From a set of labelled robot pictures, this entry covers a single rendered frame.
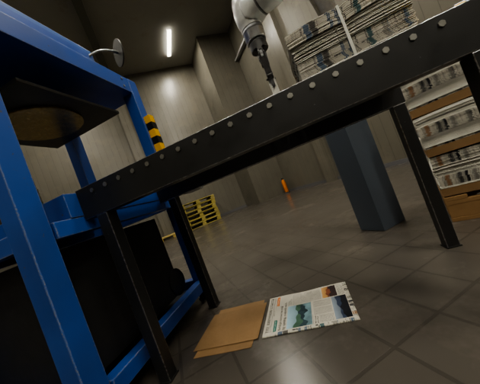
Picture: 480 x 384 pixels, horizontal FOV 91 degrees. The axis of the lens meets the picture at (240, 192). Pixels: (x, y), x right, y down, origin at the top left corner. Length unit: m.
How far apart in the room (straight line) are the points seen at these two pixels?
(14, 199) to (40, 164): 9.21
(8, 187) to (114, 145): 8.80
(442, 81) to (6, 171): 1.87
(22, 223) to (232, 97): 8.45
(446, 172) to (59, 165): 9.81
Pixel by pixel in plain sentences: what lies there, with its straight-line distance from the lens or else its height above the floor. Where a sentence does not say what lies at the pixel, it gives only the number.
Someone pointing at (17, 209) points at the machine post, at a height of 0.76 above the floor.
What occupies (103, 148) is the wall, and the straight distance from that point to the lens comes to 9.78.
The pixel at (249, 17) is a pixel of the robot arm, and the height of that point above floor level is 1.21.
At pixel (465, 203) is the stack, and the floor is 0.09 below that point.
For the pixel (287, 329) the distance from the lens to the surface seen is 1.07.
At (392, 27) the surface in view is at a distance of 1.03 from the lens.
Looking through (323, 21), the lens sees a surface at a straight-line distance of 1.02.
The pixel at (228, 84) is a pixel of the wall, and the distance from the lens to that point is 9.26.
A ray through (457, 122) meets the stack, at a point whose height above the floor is 0.51.
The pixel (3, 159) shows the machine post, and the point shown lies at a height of 0.93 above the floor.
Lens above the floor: 0.56
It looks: level
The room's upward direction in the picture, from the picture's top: 21 degrees counter-clockwise
